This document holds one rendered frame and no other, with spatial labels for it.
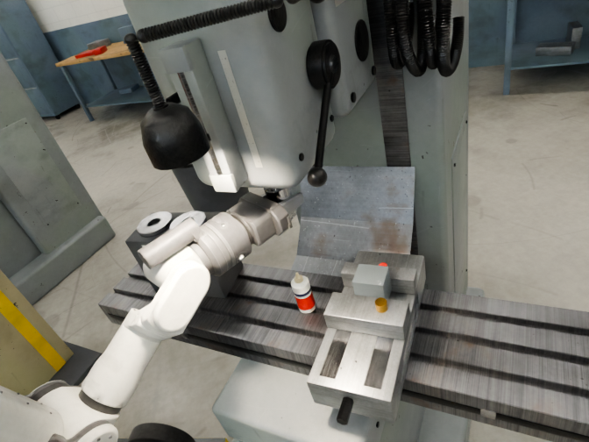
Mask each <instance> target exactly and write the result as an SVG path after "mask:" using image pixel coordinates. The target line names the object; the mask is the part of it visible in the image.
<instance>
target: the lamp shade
mask: <svg viewBox="0 0 589 442"><path fill-rule="evenodd" d="M140 128H141V135H142V142H143V147H144V149H145V151H146V153H147V155H148V157H149V159H150V161H151V163H152V164H153V167H154V168H156V169H158V170H171V169H176V168H181V167H184V166H187V165H188V164H190V163H192V162H194V161H196V160H199V159H200V158H202V157H203V155H205V154H206V153H207V152H208V151H209V149H210V143H209V140H208V138H207V135H206V132H205V131H204V128H203V126H202V123H201V121H200V120H199V119H198V118H197V117H196V115H195V114H194V113H193V111H192V110H191V109H189V107H188V106H186V105H182V104H178V103H165V105H163V106H161V107H159V108H155V107H152V108H151V109H150V110H149V111H148V112H147V113H146V115H145V117H144V118H143V120H142V122H141V123H140Z"/></svg>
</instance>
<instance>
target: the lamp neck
mask: <svg viewBox="0 0 589 442"><path fill-rule="evenodd" d="M124 42H125V44H127V45H126V46H128V48H127V49H129V52H130V53H131V57H132V58H133V61H134V63H136V64H135V66H137V69H138V71H139V74H140V76H141V79H142V80H143V81H142V82H144V84H145V87H146V89H147V92H148V95H150V96H149V97H150V98H151V100H152V102H153V105H154V106H153V107H155V108H159V107H161V106H163V105H165V103H166V102H164V101H165V100H164V99H163V97H162V95H161V92H160V89H159V87H158V84H156V83H157V82H156V80H155V79H154V76H153V74H152V71H151V69H150V66H148V65H149V63H147V60H146V58H145V55H144V53H143V50H142V49H141V48H142V47H141V46H140V44H139V41H138V40H137V37H136V35H135V34H134V33H128V34H126V35H125V36H124Z"/></svg>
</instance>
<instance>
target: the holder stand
mask: <svg viewBox="0 0 589 442"><path fill-rule="evenodd" d="M219 213H220V211H212V212H201V211H197V210H196V211H190V212H166V211H162V212H157V213H151V214H150V215H149V216H148V217H146V218H144V219H143V220H142V221H141V222H140V223H139V225H138V228H137V229H136V230H135V231H134V232H133V233H132V234H131V236H130V237H129V238H128V239H127V240H126V241H125V243H126V245H127V246H128V247H129V249H130V250H131V253H132V254H133V256H134V258H135V259H136V261H137V262H138V264H139V265H140V267H141V269H142V270H143V264H144V263H143V261H142V260H141V259H140V257H139V256H138V250H139V249H141V248H142V247H144V246H146V245H148V244H149V243H151V242H152V241H154V240H155V239H156V238H158V237H160V236H161V235H163V234H164V233H166V232H168V231H170V230H171V229H173V228H174V227H175V226H176V225H178V224H180V223H182V222H183V221H185V220H186V219H188V218H189V217H191V218H192V219H193V220H195V222H196V223H197V224H198V226H201V225H203V224H204V223H206V222H207V221H209V220H210V219H212V218H213V217H214V216H216V215H217V214H219ZM242 268H243V263H242V261H240V262H239V263H238V264H236V265H235V266H234V267H232V268H231V269H229V270H228V271H227V272H225V273H224V274H222V275H221V276H214V275H210V286H209V290H208V292H207V294H206V297H219V298H226V296H227V295H228V294H229V292H230V290H231V287H232V286H233V284H234V282H235V280H236V279H237V277H238V275H239V273H240V271H241V269H242ZM143 272H144V270H143ZM148 281H149V280H148ZM149 282H150V283H151V285H152V286H153V288H154V290H155V292H156V293H158V291H159V289H160V288H159V287H158V286H156V285H155V284H154V283H152V282H151V281H149Z"/></svg>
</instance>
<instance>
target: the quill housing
mask: <svg viewBox="0 0 589 442"><path fill-rule="evenodd" d="M244 1H246V2H247V0H123V2H124V7H125V9H126V11H127V13H128V15H129V18H130V20H131V23H132V25H133V27H134V30H135V32H137V31H138V30H139V29H142V28H144V29H145V27H146V28H148V26H150V27H151V26H154V25H157V24H161V23H162V24H164V22H167V21H168V22H170V21H171V20H172V21H174V19H175V20H177V18H178V19H180V18H184V17H185V18H186V17H187V16H189V17H190V15H191V16H193V15H194V14H195V15H196V14H197V13H198V14H200V12H201V13H203V12H204V11H205V12H206V11H210V10H212V11H213V10H214V9H215V10H216V8H218V9H220V7H222V8H223V7H224V6H225V7H226V6H227V5H229V6H230V5H231V4H232V5H233V4H237V3H241V2H244ZM194 38H198V39H199V40H200V41H201V43H202V48H203V50H204V52H205V55H206V58H207V61H208V63H209V67H210V70H211V73H212V75H213V78H214V81H215V84H216V87H217V90H218V93H219V96H220V98H221V101H222V103H223V106H224V110H225V113H226V116H227V118H228V120H229V123H230V126H231V130H232V133H233V136H234V138H235V140H236V143H237V146H238V151H239V152H240V155H241V158H242V161H243V163H244V166H245V170H246V173H247V175H248V179H247V180H246V181H245V183H244V184H243V185H242V186H241V187H249V188H272V189H290V188H293V187H295V186H297V185H298V184H299V183H300V182H301V181H302V180H303V178H304V177H305V176H306V174H307V173H308V172H309V170H310V169H311V168H312V167H313V165H314V164H315V159H316V145H317V137H318V130H319V122H320V114H321V107H322V99H323V89H320V90H318V89H315V88H314V86H312V84H311V83H310V81H309V78H308V74H307V69H306V57H307V51H308V49H309V47H310V45H311V43H312V42H314V41H317V36H316V28H315V23H314V18H313V13H312V9H311V4H310V0H300V1H299V2H298V3H296V4H289V3H288V2H287V0H283V5H282V6H281V7H280V8H278V9H275V8H273V10H272V9H271V10H270V11H269V10H267V11H263V12H260V13H256V14H254V13H253V14H252V15H251V14H250V15H249V16H247V15H246V17H244V16H243V17H242V18H236V19H232V20H229V21H227V20H226V22H224V21H223V23H219V24H215V25H210V26H206V27H203V28H199V29H196V30H193V31H189V32H183V33H180V34H177V35H174V36H170V37H168V36H167V38H165V37H164V39H163V38H161V39H158V40H155V41H151V42H148V43H141V42H140V44H141V46H142V48H143V50H144V52H145V56H146V58H147V59H148V62H149V64H150V66H151V69H152V71H153V74H154V76H155V78H156V81H157V83H158V84H159V87H160V90H161V93H162V95H163V97H164V99H165V101H166V99H167V98H168V97H170V96H171V95H172V94H174V93H175V92H177V90H176V88H175V86H174V83H173V80H172V78H171V75H170V74H168V73H167V71H166V70H165V67H164V65H163V62H162V60H161V58H160V55H159V50H160V49H162V48H164V47H166V46H169V45H171V44H173V43H174V42H176V41H180V40H184V39H194ZM333 120H334V117H333V115H332V112H331V107H330V108H329V116H328V124H327V132H326V140H325V148H326V147H327V145H328V144H329V143H330V142H331V140H332V139H333V136H334V133H335V126H334V121H333ZM325 148H324V149H325ZM192 164H193V166H194V169H195V171H196V173H197V176H198V177H199V179H200V180H201V181H202V182H203V183H205V184H207V185H210V186H213V184H212V181H211V180H210V177H209V175H210V172H209V169H208V166H207V164H206V161H205V159H204V157H202V158H200V159H199V160H196V161H194V162H192Z"/></svg>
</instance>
